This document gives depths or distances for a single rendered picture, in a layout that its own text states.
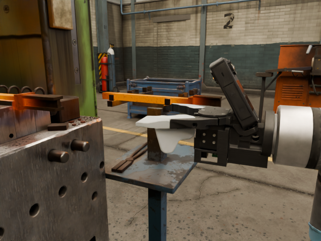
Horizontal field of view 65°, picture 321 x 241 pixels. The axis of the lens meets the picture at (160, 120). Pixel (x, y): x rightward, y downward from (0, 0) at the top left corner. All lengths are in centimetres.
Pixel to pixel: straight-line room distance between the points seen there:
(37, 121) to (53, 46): 32
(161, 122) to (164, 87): 391
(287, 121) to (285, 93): 341
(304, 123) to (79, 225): 63
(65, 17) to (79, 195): 57
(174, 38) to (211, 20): 137
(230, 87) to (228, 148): 10
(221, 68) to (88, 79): 75
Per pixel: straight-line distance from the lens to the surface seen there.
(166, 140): 40
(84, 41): 106
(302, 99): 380
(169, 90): 424
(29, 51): 96
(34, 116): 68
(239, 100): 40
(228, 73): 40
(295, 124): 39
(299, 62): 378
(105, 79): 799
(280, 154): 39
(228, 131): 39
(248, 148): 42
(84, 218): 81
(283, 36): 788
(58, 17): 93
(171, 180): 86
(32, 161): 61
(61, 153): 62
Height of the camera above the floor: 109
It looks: 14 degrees down
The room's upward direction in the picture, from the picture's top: straight up
